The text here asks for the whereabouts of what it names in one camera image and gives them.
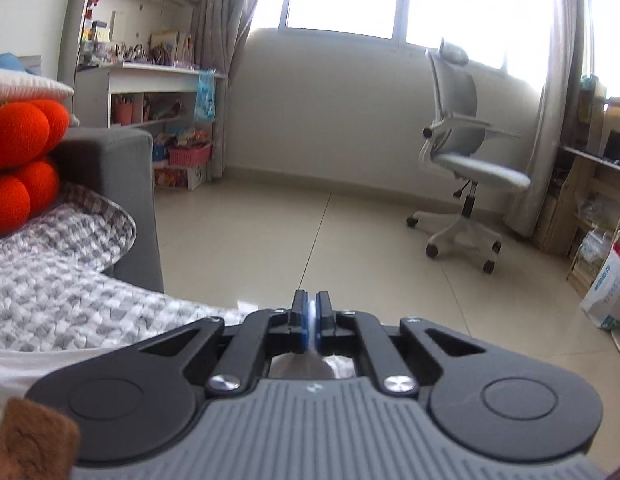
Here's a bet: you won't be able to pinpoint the white pants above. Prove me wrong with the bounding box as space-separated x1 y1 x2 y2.
0 341 358 461

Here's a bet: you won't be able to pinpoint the white cardboard box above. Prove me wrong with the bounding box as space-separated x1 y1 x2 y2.
580 230 620 331

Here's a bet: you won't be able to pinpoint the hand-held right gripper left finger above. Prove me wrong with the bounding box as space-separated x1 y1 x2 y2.
140 290 311 396

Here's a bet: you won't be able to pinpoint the orange pumpkin cushion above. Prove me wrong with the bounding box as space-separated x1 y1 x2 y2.
0 99 71 236

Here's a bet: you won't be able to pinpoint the white pillow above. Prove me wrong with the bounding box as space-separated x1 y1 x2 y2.
0 67 81 128

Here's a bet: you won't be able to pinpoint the wooden shelf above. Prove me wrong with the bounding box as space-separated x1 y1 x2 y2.
532 75 620 301

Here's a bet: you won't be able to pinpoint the narrow window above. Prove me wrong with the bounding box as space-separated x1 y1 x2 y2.
585 0 620 96

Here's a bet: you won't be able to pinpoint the grey checked quilt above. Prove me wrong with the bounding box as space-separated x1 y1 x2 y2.
0 182 251 356

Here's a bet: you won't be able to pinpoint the grey sofa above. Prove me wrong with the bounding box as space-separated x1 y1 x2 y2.
50 127 165 293

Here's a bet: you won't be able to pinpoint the blue hanging bag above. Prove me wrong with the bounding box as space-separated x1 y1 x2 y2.
195 70 216 122

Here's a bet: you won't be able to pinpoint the white shelf desk unit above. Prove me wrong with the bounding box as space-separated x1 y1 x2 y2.
60 0 228 191

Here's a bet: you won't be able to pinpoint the grey patterned curtain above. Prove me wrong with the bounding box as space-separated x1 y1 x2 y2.
192 0 273 181
505 0 586 238

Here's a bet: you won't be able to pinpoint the white office chair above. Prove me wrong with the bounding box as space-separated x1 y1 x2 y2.
406 37 536 275

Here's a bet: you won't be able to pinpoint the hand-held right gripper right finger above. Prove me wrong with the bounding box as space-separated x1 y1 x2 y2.
314 290 486 397

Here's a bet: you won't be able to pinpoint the pink basket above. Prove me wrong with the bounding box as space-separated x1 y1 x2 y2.
167 142 212 167

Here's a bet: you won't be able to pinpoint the brown fuzzy cloth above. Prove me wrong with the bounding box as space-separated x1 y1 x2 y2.
0 397 81 480

